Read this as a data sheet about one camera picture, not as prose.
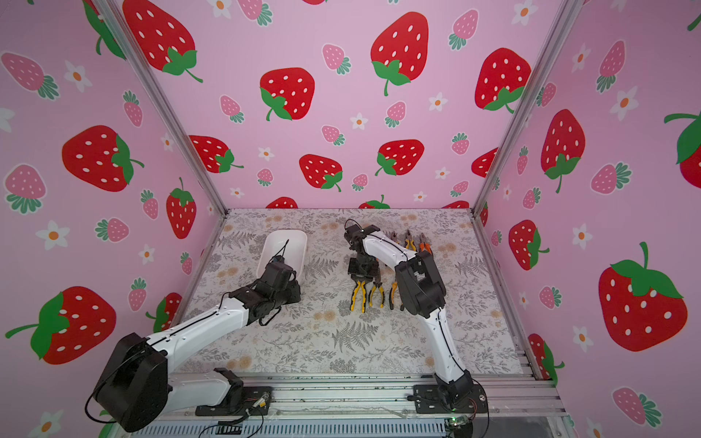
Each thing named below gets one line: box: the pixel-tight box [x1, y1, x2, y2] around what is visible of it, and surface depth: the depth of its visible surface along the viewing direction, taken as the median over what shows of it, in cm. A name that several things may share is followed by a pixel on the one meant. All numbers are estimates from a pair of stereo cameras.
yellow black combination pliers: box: [350, 281, 367, 313], surface depth 95 cm
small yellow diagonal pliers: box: [368, 281, 386, 309], surface depth 97 cm
